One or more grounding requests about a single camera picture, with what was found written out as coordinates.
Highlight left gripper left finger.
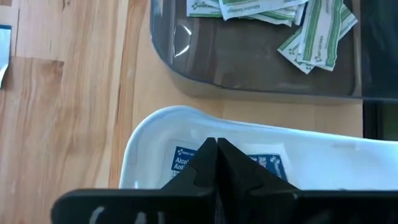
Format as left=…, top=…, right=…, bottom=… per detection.
left=51, top=138, right=218, bottom=224

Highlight dark clear plastic tray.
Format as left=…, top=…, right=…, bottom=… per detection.
left=150, top=0, right=363, bottom=100

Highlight white plastic tray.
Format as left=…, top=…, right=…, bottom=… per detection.
left=119, top=105, right=398, bottom=191

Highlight blue white alcohol pad packet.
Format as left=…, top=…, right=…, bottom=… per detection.
left=0, top=24, right=12, bottom=90
left=245, top=142, right=295, bottom=184
left=169, top=139, right=206, bottom=180

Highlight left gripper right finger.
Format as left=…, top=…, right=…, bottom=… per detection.
left=217, top=138, right=398, bottom=224

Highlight green white bandage wrapper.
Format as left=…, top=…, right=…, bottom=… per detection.
left=185, top=0, right=223, bottom=19
left=218, top=0, right=309, bottom=22
left=277, top=27, right=315, bottom=75
left=239, top=6, right=307, bottom=27
left=337, top=3, right=359, bottom=41
left=296, top=0, right=345, bottom=72

